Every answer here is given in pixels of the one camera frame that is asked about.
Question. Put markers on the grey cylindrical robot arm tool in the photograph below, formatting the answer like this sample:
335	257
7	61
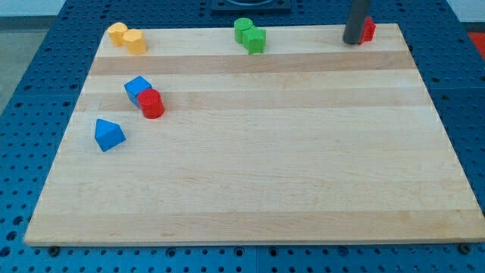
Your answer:
355	24

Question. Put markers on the blue triangle block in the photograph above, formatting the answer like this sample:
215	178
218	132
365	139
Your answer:
108	134

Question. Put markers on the light wooden board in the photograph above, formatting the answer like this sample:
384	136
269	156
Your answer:
312	142

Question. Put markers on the green star block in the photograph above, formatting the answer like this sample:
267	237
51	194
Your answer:
254	40

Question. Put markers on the red cylinder block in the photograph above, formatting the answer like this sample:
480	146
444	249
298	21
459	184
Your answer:
151	104

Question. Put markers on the green cylinder block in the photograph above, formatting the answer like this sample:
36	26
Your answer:
240	25

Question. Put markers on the blue cube block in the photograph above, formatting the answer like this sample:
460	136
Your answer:
134	87

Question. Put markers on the yellow hexagon block right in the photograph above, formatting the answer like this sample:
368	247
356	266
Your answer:
134	42

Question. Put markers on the yellow hexagon block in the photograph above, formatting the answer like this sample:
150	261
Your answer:
134	42
116	33

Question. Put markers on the yellow hexagon block left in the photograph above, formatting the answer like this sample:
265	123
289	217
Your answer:
116	33

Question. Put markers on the red block behind tool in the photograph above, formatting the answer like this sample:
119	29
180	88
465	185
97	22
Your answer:
368	31

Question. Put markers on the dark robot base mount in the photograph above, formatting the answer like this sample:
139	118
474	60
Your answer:
226	6

